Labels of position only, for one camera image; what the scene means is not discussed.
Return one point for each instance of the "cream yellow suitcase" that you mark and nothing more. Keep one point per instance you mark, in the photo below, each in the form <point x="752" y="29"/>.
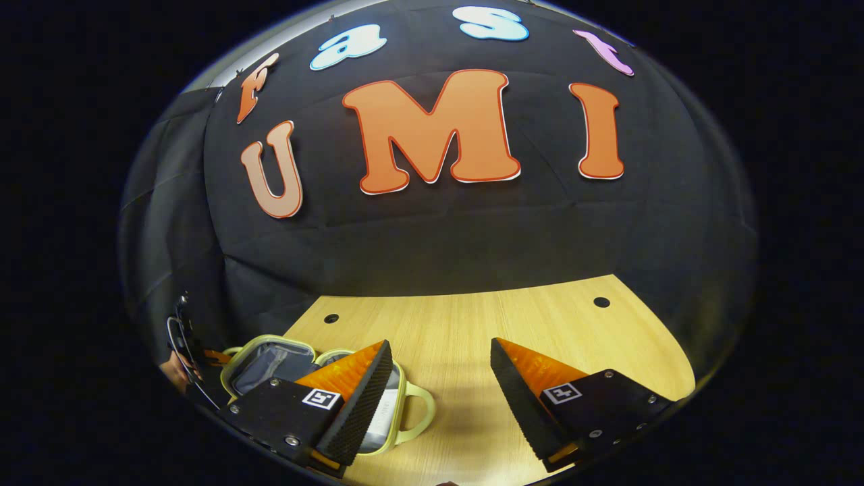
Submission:
<point x="270" y="364"/>

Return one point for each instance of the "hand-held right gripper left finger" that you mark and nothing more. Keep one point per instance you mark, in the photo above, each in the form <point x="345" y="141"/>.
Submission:
<point x="358" y="412"/>

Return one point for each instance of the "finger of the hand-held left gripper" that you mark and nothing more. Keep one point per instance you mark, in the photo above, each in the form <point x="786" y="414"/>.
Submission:
<point x="217" y="357"/>

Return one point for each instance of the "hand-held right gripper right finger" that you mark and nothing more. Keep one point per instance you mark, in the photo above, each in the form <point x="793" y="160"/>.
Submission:
<point x="523" y="412"/>

